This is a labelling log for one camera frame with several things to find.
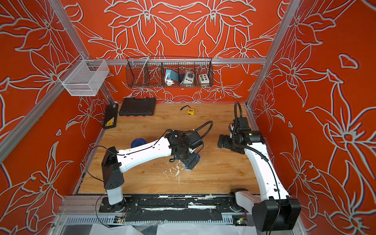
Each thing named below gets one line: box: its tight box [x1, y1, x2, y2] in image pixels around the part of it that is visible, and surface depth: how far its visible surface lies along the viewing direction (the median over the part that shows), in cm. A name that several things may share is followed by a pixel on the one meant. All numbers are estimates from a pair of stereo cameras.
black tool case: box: [118, 96, 157, 117], surface depth 116 cm
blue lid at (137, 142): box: [130, 138, 147, 149], surface depth 84 cm
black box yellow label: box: [102, 101, 119, 130], surface depth 112 cm
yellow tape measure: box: [180, 104, 195, 116], surface depth 115 cm
